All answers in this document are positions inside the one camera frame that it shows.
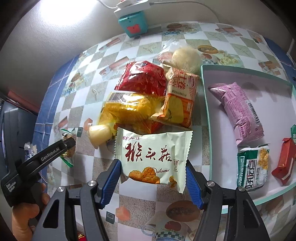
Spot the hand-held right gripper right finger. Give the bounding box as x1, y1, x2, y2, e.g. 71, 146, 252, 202
184, 159, 271, 241

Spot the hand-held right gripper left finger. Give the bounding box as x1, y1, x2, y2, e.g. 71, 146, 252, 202
32, 159, 122, 241

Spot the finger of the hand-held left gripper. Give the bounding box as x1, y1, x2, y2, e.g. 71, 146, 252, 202
62, 137, 77, 152

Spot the round gold green candy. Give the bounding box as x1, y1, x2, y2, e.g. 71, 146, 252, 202
59, 128, 78, 168

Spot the cream cookie snack packet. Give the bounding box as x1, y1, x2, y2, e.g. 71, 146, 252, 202
114, 127, 193, 194

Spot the green white corn snack packet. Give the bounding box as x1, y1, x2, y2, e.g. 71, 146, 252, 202
236, 144, 270, 192

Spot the white teal-edged box lid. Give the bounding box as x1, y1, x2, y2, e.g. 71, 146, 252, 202
200, 64, 296, 207

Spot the yellow snack packet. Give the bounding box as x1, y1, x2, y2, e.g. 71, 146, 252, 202
97, 91, 164, 135

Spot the orange snack packet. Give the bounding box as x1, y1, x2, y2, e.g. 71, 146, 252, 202
150, 67, 200, 129

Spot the pink snack packet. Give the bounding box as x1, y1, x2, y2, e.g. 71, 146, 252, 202
208, 82, 264, 145

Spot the small dark red snack packet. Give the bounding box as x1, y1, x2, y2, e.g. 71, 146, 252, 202
271, 137, 296, 186

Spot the large red snack packet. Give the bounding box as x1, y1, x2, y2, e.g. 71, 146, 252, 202
114, 61, 167, 98

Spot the person's left hand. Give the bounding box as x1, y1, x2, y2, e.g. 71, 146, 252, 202
11, 183, 51, 241

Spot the crumpled white blue wrapper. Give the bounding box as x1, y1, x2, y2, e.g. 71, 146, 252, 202
23, 142, 38, 160

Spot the pale yellow jelly cup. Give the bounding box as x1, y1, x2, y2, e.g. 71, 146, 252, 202
88, 124, 116, 149

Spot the dark cabinet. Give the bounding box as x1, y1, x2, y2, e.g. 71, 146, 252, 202
0, 91, 38, 176

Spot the checked printed tablecloth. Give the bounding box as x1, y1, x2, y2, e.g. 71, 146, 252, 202
32, 21, 296, 241

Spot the round bun in clear bag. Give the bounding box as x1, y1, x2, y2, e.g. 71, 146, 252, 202
158, 39, 203, 75

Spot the teal box with red label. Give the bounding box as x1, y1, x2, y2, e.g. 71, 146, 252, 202
118, 10, 148, 37

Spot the white power strip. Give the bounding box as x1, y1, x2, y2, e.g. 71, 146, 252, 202
113, 0, 151, 14

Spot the white power cable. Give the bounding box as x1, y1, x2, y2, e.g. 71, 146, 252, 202
149, 1, 219, 22

